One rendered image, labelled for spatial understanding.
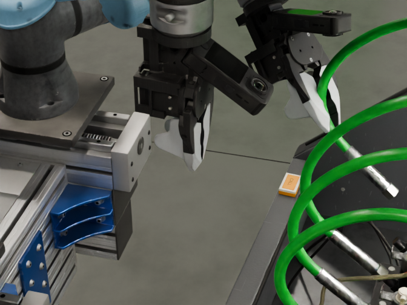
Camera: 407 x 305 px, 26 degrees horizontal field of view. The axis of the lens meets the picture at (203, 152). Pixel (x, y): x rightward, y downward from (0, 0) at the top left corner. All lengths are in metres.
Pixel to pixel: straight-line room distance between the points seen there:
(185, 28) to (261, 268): 0.52
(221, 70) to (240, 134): 2.32
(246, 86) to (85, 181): 0.66
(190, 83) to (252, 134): 2.31
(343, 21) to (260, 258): 0.43
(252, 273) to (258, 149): 1.91
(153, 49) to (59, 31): 0.52
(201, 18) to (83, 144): 0.65
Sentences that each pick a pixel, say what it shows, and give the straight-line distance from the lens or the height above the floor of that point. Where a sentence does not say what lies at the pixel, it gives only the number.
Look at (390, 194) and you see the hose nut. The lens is 1.30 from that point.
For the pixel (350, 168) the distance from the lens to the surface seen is 1.04.
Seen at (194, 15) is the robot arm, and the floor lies 1.46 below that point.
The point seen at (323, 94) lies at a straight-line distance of 1.26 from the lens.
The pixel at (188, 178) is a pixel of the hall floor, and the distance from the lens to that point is 3.14.
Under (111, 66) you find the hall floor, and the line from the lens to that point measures 3.81.
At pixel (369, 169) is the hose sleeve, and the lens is 1.29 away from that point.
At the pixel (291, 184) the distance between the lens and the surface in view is 1.57.
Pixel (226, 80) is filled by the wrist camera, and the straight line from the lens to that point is 1.05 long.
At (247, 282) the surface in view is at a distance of 1.39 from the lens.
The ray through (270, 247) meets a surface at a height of 0.95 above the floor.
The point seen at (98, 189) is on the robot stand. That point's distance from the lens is 1.66.
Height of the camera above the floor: 1.93
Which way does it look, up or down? 36 degrees down
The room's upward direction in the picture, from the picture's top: straight up
